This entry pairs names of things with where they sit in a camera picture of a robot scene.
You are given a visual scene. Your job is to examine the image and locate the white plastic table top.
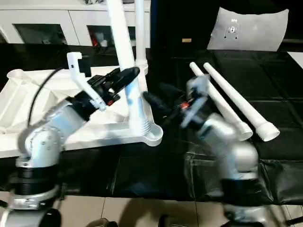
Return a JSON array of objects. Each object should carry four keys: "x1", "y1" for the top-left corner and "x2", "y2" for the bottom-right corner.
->
[{"x1": 0, "y1": 68, "x2": 164, "y2": 159}]

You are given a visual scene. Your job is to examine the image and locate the black box with yellow label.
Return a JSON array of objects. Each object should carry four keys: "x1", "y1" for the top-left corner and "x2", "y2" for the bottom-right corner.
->
[{"x1": 151, "y1": 0, "x2": 221, "y2": 50}]

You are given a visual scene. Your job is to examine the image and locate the white cabinet with glass doors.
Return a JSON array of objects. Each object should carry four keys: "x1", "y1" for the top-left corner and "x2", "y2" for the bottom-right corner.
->
[{"x1": 0, "y1": 0, "x2": 152, "y2": 48}]

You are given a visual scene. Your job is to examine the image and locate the white plastic bag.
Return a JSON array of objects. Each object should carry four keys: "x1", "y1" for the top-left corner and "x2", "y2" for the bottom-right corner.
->
[{"x1": 207, "y1": 7, "x2": 290, "y2": 52}]

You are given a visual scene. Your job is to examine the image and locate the dark grey robot foot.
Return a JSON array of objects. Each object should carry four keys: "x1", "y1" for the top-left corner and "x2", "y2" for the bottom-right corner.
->
[
  {"x1": 85, "y1": 218, "x2": 119, "y2": 227},
  {"x1": 157, "y1": 216, "x2": 187, "y2": 227}
]

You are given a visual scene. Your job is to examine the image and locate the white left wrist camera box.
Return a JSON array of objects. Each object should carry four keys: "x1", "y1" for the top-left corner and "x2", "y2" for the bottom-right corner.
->
[{"x1": 66, "y1": 52, "x2": 107, "y2": 112}]

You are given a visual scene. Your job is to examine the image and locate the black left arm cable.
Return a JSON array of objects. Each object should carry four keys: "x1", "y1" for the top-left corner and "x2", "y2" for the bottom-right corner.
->
[{"x1": 27, "y1": 68, "x2": 71, "y2": 129}]

